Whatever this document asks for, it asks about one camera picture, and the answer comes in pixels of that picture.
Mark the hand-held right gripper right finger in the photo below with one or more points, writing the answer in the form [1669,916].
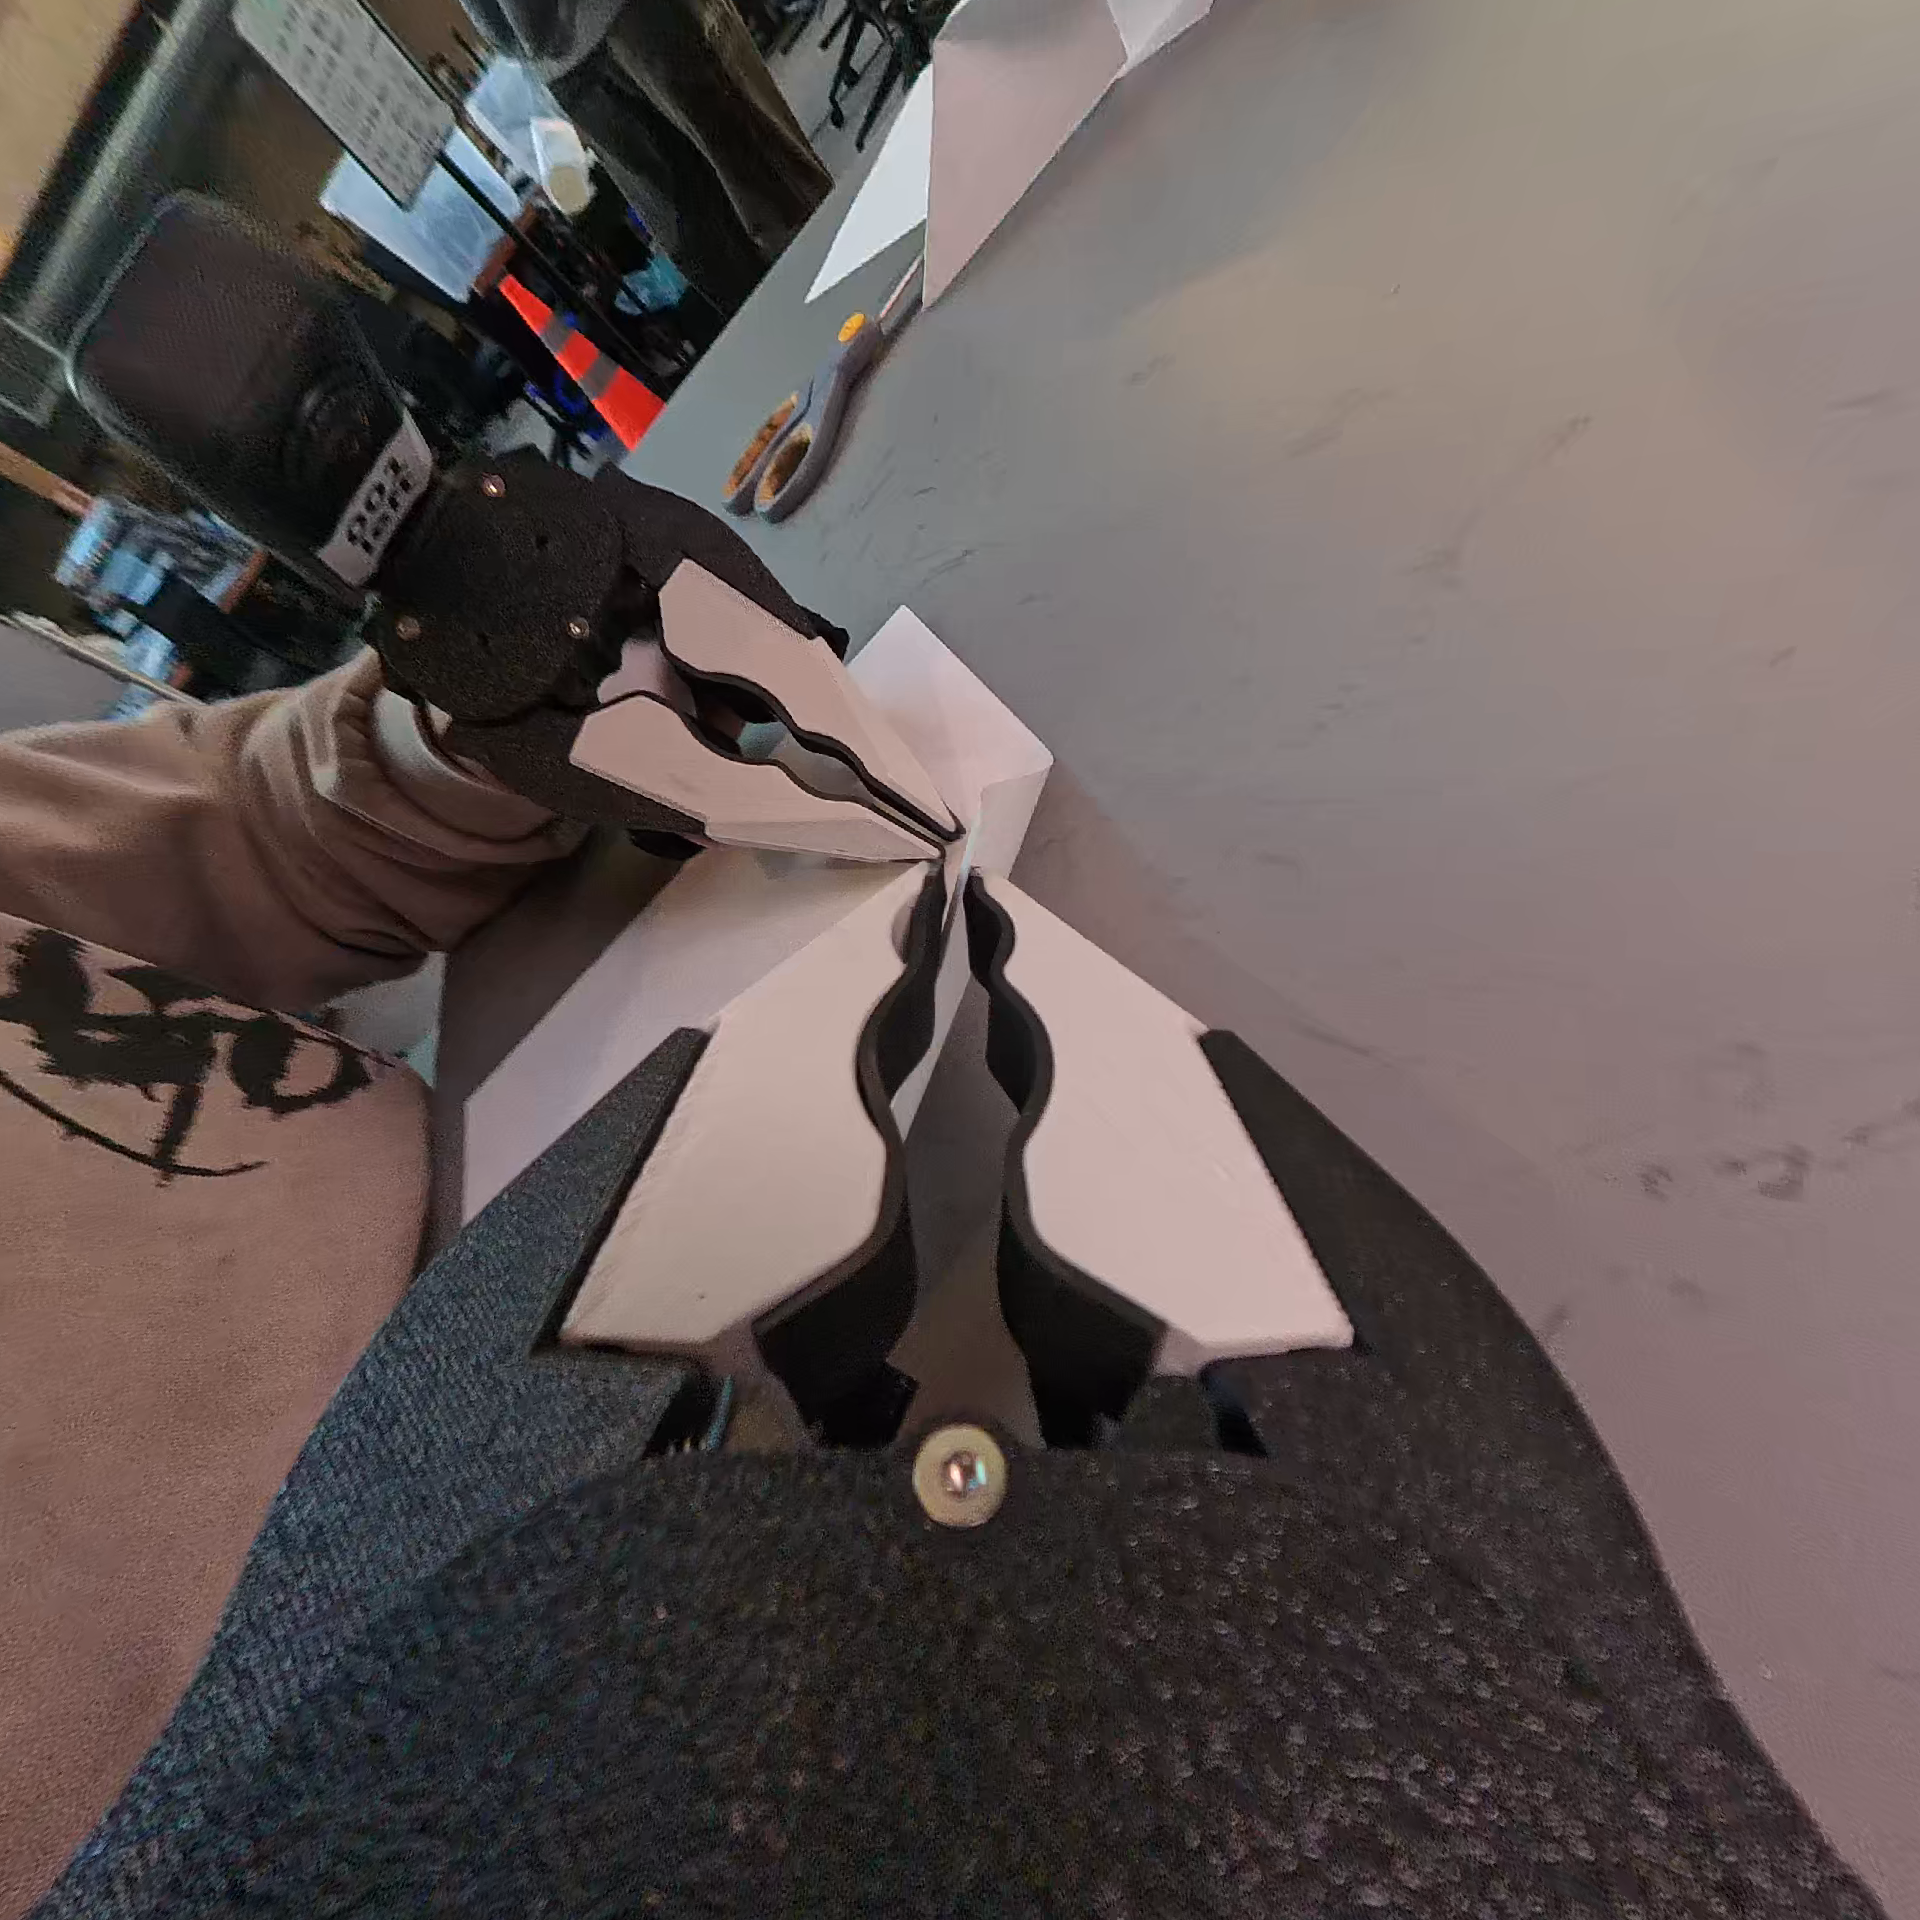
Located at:
[1171,1199]

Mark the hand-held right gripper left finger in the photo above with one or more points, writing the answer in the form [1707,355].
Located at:
[751,1185]

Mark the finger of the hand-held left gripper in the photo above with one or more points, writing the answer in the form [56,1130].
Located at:
[778,645]
[705,780]

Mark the white paper sheet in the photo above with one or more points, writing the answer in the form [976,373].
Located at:
[958,719]
[884,210]

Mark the person's left forearm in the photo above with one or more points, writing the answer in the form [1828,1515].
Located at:
[223,839]

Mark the grey desk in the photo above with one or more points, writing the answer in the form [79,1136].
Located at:
[1426,600]

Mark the orange traffic cone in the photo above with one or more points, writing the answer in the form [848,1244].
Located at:
[599,383]

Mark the grey orange scissors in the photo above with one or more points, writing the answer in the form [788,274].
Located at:
[832,397]

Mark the black rolling cart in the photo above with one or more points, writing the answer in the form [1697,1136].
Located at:
[449,242]

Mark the white plastic cup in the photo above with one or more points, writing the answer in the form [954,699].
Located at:
[562,165]

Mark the white paper plane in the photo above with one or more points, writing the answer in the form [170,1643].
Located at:
[1005,149]

